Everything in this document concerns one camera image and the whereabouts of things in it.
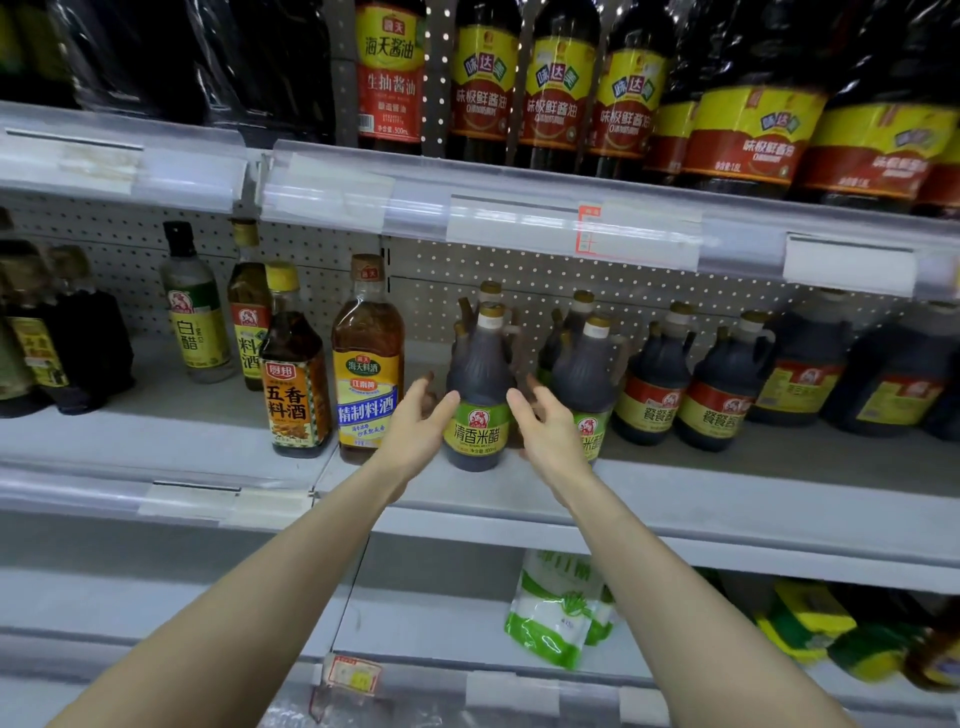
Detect person's right hand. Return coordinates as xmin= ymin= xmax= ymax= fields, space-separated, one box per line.
xmin=505 ymin=382 xmax=597 ymax=491

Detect person's left hand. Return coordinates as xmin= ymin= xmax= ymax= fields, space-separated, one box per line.
xmin=367 ymin=375 xmax=462 ymax=491

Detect rice vinegar jug green label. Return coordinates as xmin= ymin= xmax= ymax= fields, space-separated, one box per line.
xmin=549 ymin=313 xmax=621 ymax=462

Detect white metal store shelving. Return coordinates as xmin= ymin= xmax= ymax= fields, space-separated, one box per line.
xmin=0 ymin=0 xmax=960 ymax=728

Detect person's right forearm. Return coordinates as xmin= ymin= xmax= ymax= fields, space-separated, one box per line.
xmin=558 ymin=462 xmax=857 ymax=728

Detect pack of clear empty bottles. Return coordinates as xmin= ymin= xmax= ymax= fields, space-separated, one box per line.
xmin=262 ymin=682 xmax=467 ymax=728

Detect row of dark red-capped bottles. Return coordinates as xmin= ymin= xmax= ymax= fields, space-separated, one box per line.
xmin=354 ymin=0 xmax=960 ymax=219

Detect large amber cooking wine jug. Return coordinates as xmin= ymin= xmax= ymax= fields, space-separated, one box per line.
xmin=330 ymin=255 xmax=407 ymax=464

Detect dark bottle with green label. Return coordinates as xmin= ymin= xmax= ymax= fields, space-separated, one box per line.
xmin=454 ymin=282 xmax=507 ymax=350
xmin=535 ymin=289 xmax=597 ymax=384

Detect dark bottle red yellow label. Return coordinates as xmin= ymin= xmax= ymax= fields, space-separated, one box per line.
xmin=672 ymin=310 xmax=771 ymax=453
xmin=612 ymin=304 xmax=696 ymax=449

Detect dark bottle orange label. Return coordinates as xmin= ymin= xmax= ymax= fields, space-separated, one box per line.
xmin=258 ymin=265 xmax=333 ymax=456

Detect white green bag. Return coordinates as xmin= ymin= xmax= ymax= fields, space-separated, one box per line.
xmin=577 ymin=592 xmax=620 ymax=647
xmin=504 ymin=549 xmax=609 ymax=671

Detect amber bottle yellow red label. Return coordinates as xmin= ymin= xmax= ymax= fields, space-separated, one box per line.
xmin=225 ymin=220 xmax=275 ymax=392

